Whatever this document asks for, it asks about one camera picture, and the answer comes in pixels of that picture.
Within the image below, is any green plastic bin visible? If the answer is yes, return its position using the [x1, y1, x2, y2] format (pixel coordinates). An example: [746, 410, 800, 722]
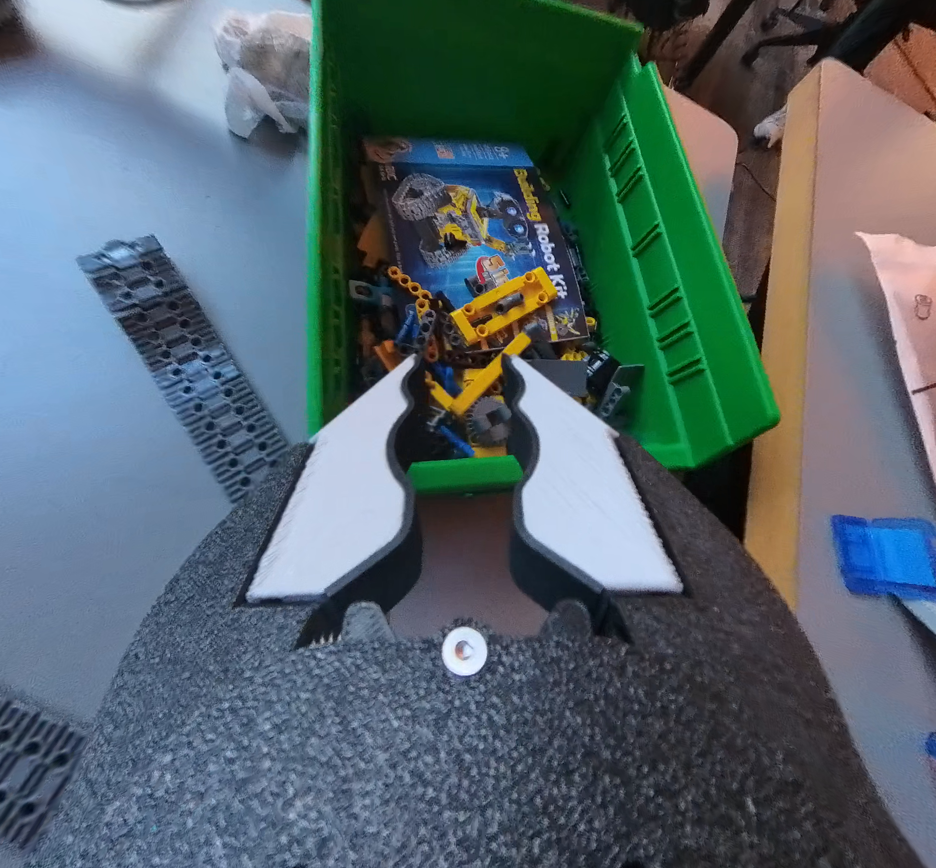
[305, 0, 782, 498]

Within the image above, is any grey toy track strip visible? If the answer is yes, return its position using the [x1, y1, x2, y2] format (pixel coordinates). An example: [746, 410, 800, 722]
[76, 234, 291, 505]
[0, 694, 86, 849]

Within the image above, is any pile of toy brick pieces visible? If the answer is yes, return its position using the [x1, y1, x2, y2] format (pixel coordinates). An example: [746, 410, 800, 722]
[347, 152, 646, 461]

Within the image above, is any crumpled white tissue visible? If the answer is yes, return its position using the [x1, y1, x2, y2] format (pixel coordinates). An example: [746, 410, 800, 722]
[214, 10, 313, 140]

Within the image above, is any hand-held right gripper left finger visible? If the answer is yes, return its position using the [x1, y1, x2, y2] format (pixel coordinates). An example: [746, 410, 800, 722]
[243, 353, 427, 650]

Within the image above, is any robot kit booklet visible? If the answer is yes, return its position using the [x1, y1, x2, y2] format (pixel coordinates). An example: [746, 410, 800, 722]
[363, 136, 593, 344]

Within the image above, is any beige table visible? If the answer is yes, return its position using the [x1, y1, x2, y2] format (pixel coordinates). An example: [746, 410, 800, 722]
[743, 58, 936, 868]

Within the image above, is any yellow brick frame piece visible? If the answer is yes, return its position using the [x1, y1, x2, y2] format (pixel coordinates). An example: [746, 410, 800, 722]
[449, 266, 562, 345]

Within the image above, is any blue plastic case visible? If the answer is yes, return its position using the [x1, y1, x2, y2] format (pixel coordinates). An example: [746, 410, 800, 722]
[831, 514, 936, 600]

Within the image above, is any white paper sheet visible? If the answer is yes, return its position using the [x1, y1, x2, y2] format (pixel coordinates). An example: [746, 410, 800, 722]
[855, 230, 936, 483]

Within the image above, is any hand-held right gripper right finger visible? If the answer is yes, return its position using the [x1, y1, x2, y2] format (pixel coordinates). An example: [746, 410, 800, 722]
[503, 353, 686, 644]

